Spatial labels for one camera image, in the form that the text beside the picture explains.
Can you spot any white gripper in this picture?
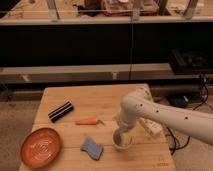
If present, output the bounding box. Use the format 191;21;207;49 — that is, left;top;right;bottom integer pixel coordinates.
114;113;136;137

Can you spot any white ceramic cup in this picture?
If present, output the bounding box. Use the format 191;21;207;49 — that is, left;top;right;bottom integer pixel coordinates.
112;129;132;150

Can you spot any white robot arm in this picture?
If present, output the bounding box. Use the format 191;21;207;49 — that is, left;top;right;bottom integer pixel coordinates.
113;88;213;148

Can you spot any white plastic bottle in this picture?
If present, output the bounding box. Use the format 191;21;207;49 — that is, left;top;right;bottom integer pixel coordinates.
139;118;162;137

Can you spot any orange toy carrot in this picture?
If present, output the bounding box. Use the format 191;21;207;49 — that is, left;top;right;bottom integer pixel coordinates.
75;117;105;125

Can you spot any blue sponge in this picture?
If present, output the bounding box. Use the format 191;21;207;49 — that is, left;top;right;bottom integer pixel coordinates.
80;137;104;160

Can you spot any black striped box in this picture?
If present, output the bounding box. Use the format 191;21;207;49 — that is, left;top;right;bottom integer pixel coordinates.
48;102;74;122

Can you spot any black device on shelf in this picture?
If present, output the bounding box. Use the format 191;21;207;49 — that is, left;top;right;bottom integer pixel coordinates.
169;49;213;75

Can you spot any black power cable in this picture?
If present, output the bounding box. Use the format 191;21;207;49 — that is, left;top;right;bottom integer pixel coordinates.
164;74;211;156

